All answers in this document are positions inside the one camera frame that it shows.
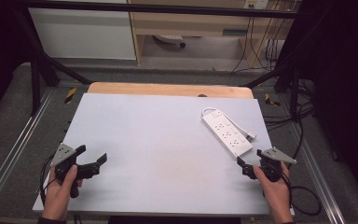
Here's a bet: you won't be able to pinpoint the person's right hand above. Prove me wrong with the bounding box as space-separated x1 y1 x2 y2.
253 164 294 218

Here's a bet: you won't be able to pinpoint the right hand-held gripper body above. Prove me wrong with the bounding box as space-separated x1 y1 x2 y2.
258 147 297 183

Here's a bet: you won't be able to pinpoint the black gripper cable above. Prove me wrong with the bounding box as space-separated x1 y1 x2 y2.
281 118 323 217
39 154 59 206

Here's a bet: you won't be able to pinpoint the yellow black tape strip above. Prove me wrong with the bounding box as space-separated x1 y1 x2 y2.
264 92 282 107
63 87 78 105

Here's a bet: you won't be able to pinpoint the wooden board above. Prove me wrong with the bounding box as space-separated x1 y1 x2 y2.
87 81 255 100

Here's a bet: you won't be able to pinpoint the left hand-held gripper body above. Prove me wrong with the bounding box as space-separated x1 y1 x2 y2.
49 142 101 199

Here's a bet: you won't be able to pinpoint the black floor cables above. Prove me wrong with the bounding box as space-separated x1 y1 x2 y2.
262 77 316 133

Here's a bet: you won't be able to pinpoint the aluminium rail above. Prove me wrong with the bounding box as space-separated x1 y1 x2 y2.
290 122 347 224
0 88 56 214

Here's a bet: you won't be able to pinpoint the white cabinet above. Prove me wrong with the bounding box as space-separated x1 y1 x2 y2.
27 0 137 61

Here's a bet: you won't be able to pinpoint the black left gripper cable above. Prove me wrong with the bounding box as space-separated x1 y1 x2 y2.
39 154 59 206

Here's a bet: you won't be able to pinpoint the black curtain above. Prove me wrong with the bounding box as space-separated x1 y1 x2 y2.
0 0 32 127
287 0 358 208

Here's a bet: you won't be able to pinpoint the white power strip cable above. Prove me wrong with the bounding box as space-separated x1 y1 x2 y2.
201 106 252 137

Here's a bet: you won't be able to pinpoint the white device under desk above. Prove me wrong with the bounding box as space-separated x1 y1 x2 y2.
153 34 187 49

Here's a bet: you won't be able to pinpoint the white wall socket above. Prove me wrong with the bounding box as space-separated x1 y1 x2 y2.
243 0 270 10

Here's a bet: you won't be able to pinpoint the person's left hand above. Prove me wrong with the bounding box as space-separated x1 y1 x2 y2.
41 164 84 221

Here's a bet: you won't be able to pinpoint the hanging black cables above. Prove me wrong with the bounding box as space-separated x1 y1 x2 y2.
230 16 291 75

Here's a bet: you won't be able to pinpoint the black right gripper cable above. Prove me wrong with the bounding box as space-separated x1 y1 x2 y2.
281 118 323 217

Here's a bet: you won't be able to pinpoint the white power strip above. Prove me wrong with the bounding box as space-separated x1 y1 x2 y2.
201 109 255 160

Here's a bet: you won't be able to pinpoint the black metal frame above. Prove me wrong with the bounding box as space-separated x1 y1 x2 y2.
10 0 304 118

